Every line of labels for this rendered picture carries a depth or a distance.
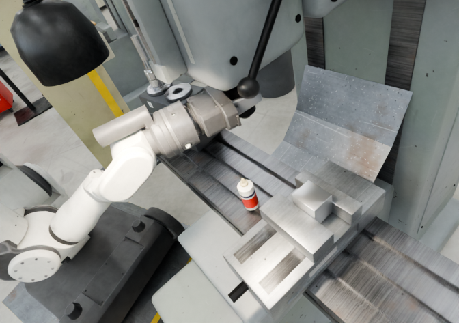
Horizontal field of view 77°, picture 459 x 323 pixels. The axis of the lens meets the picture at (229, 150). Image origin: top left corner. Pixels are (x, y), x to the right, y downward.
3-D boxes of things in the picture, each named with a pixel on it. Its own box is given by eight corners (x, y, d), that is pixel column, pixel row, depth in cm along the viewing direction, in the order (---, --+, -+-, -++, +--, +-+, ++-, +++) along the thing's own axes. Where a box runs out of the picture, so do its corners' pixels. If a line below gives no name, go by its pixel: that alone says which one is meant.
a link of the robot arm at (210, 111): (233, 97, 48) (169, 129, 46) (246, 139, 54) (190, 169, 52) (207, 71, 57) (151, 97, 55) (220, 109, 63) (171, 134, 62)
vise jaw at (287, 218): (314, 264, 55) (312, 255, 52) (261, 218, 65) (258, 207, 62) (335, 243, 57) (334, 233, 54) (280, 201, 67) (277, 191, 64)
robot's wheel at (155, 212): (154, 233, 142) (135, 210, 129) (160, 225, 145) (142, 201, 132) (185, 246, 132) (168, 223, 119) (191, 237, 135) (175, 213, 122)
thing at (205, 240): (262, 345, 71) (252, 332, 63) (188, 254, 94) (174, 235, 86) (378, 212, 87) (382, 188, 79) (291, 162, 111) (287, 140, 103)
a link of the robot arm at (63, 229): (118, 213, 53) (61, 280, 57) (113, 179, 61) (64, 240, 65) (59, 194, 47) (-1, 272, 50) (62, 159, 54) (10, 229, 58)
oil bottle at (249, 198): (251, 214, 75) (241, 188, 68) (241, 205, 78) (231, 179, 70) (262, 203, 76) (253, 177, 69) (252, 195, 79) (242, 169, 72)
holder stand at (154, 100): (198, 153, 98) (175, 106, 85) (160, 136, 111) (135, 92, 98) (220, 131, 103) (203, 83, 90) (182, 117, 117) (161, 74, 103)
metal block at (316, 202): (316, 227, 59) (314, 211, 55) (294, 211, 63) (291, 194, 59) (332, 212, 61) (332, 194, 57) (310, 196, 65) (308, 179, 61)
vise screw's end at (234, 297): (234, 304, 57) (231, 300, 56) (229, 297, 58) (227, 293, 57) (249, 289, 58) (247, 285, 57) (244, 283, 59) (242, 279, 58)
